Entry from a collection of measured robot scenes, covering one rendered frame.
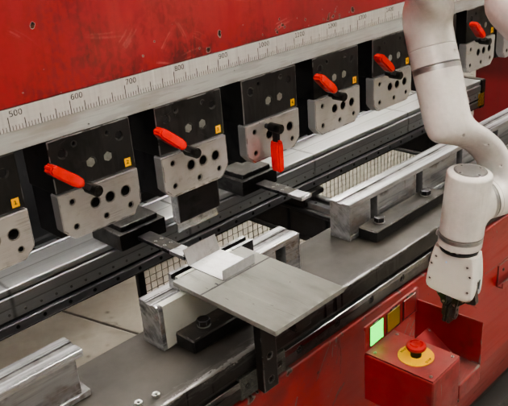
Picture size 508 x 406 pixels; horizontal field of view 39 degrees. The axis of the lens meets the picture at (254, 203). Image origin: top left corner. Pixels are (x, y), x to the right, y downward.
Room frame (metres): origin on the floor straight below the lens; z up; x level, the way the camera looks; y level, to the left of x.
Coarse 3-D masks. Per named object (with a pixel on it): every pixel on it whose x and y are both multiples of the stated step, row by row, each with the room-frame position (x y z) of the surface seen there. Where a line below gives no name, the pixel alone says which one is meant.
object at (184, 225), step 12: (216, 180) 1.27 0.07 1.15; (192, 192) 1.23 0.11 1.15; (204, 192) 1.25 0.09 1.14; (216, 192) 1.27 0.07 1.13; (180, 204) 1.21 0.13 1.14; (192, 204) 1.23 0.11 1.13; (204, 204) 1.24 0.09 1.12; (216, 204) 1.27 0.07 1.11; (180, 216) 1.20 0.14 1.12; (192, 216) 1.22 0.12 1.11; (204, 216) 1.25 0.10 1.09; (180, 228) 1.21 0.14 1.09
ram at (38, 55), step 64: (0, 0) 0.99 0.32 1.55; (64, 0) 1.06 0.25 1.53; (128, 0) 1.13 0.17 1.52; (192, 0) 1.22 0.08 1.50; (256, 0) 1.32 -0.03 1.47; (320, 0) 1.44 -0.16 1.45; (384, 0) 1.59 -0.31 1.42; (0, 64) 0.98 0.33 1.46; (64, 64) 1.05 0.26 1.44; (128, 64) 1.12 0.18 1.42; (256, 64) 1.32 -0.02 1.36; (64, 128) 1.03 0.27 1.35
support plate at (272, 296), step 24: (264, 264) 1.21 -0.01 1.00; (192, 288) 1.14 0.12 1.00; (216, 288) 1.13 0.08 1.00; (240, 288) 1.12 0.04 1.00; (264, 288) 1.12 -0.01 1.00; (288, 288) 1.11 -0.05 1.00; (312, 288) 1.10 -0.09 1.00; (336, 288) 1.10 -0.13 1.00; (240, 312) 1.05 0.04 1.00; (264, 312) 1.04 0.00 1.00; (288, 312) 1.03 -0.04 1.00; (312, 312) 1.04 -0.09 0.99
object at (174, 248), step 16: (144, 208) 1.44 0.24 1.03; (112, 224) 1.37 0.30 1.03; (128, 224) 1.36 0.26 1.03; (144, 224) 1.38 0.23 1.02; (160, 224) 1.41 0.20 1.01; (112, 240) 1.36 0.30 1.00; (128, 240) 1.35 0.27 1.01; (144, 240) 1.34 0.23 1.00; (160, 240) 1.34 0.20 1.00; (176, 256) 1.27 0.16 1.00
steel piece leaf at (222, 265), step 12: (216, 252) 1.27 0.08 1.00; (228, 252) 1.26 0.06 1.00; (192, 264) 1.23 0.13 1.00; (204, 264) 1.22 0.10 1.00; (216, 264) 1.22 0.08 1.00; (228, 264) 1.21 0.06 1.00; (240, 264) 1.19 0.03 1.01; (252, 264) 1.21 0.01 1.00; (216, 276) 1.17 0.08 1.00; (228, 276) 1.16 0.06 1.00
